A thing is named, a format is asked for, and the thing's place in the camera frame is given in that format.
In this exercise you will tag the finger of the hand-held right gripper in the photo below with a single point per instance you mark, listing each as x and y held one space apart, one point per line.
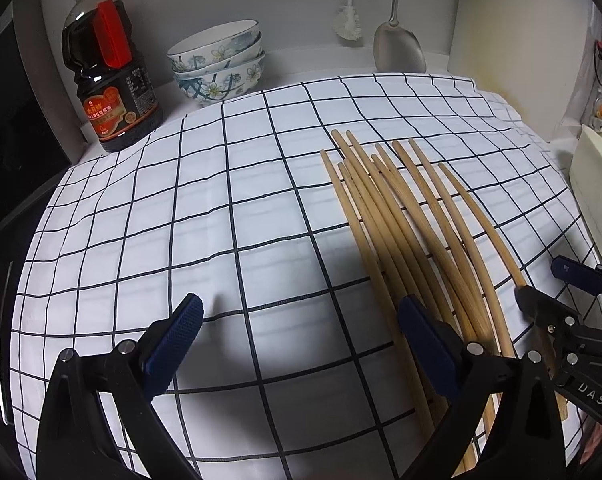
543 310
566 266

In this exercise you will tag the white floral bowl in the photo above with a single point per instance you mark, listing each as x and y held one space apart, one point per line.
221 87
216 42

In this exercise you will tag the black appliance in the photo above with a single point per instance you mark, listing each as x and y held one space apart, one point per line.
16 110

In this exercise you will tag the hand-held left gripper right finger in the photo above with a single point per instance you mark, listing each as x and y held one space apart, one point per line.
428 345

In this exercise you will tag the pile of wooden chopsticks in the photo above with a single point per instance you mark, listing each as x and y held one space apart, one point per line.
381 230

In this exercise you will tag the stacked patterned bowls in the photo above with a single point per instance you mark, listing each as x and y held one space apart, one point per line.
241 62

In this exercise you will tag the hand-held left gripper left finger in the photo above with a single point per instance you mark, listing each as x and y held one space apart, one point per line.
176 340

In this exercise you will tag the white black-checked cloth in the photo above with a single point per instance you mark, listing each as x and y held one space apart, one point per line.
231 210

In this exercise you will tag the metal spatula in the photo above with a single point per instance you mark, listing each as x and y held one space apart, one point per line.
398 47

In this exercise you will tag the single wooden chopstick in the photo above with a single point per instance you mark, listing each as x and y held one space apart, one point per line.
481 215

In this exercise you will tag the cream round basin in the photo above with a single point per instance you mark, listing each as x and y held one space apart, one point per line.
598 185

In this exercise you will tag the white dish brush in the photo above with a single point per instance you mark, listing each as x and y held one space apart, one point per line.
348 22

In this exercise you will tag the dark soy sauce bottle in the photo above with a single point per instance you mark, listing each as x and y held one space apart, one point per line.
111 100

